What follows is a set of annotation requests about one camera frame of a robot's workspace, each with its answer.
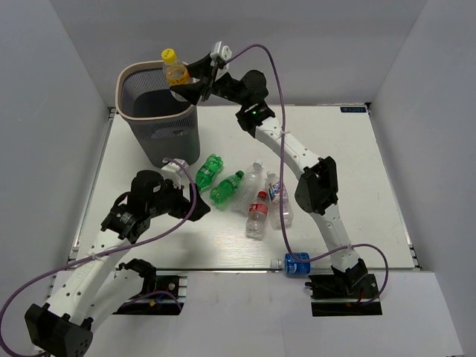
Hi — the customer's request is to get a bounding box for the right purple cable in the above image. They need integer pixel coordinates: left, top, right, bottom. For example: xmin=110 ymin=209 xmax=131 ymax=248
xmin=219 ymin=44 xmax=390 ymax=306

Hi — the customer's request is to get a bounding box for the green bottle bin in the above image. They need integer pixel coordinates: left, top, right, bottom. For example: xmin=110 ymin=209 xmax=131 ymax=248
xmin=195 ymin=154 xmax=224 ymax=191

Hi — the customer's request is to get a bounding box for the blue table corner label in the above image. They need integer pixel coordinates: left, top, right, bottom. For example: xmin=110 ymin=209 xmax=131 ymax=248
xmin=340 ymin=106 xmax=367 ymax=113

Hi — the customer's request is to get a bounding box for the clear bottle blue white label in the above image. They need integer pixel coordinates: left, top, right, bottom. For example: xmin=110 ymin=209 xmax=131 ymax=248
xmin=265 ymin=171 xmax=294 ymax=230

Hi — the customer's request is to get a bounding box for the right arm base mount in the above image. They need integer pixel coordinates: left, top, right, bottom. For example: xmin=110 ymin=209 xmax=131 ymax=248
xmin=304 ymin=274 xmax=382 ymax=317

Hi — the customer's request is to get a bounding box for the purple cable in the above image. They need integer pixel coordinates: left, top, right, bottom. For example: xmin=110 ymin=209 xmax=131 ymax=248
xmin=219 ymin=44 xmax=390 ymax=306
xmin=0 ymin=158 xmax=198 ymax=356

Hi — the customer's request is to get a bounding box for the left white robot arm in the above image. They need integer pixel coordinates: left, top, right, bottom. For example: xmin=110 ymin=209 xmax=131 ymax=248
xmin=25 ymin=170 xmax=210 ymax=356

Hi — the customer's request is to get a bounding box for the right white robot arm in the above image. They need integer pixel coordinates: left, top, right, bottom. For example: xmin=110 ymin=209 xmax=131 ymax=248
xmin=171 ymin=56 xmax=367 ymax=297

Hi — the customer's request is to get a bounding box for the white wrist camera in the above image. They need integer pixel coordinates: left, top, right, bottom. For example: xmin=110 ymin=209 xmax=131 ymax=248
xmin=210 ymin=41 xmax=232 ymax=62
xmin=161 ymin=158 xmax=189 ymax=187

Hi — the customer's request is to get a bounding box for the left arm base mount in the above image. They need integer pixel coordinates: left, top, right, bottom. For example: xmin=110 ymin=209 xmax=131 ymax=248
xmin=114 ymin=274 xmax=187 ymax=316

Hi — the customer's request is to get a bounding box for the clear bottle with white cap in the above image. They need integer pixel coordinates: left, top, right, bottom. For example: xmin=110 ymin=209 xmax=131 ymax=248
xmin=231 ymin=159 xmax=263 ymax=216

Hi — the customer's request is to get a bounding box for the grey bin with beige rim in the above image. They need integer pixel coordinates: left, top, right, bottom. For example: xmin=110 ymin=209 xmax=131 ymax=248
xmin=115 ymin=60 xmax=200 ymax=167

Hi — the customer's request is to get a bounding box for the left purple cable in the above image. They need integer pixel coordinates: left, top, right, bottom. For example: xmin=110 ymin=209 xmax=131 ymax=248
xmin=0 ymin=158 xmax=198 ymax=356

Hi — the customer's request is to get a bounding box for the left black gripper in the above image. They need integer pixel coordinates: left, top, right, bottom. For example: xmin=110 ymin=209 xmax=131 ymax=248
xmin=147 ymin=176 xmax=210 ymax=221

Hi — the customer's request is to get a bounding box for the clear bottle red label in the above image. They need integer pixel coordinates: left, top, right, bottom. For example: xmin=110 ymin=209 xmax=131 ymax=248
xmin=245 ymin=191 xmax=268 ymax=239

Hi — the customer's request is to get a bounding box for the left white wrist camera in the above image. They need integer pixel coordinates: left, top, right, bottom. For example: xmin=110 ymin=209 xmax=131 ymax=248
xmin=161 ymin=158 xmax=189 ymax=187

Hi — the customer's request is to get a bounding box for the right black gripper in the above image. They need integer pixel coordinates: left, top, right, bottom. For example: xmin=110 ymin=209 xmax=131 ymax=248
xmin=170 ymin=51 xmax=248 ymax=108

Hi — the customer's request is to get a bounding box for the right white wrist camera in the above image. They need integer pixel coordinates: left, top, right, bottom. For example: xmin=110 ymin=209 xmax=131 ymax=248
xmin=210 ymin=41 xmax=232 ymax=62

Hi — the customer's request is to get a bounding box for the clear bottle yellow label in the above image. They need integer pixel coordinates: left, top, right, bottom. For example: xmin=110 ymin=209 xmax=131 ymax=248
xmin=161 ymin=48 xmax=192 ymax=87

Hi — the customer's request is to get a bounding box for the green bottle with green cap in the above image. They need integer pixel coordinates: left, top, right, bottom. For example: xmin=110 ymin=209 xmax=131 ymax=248
xmin=209 ymin=170 xmax=244 ymax=205

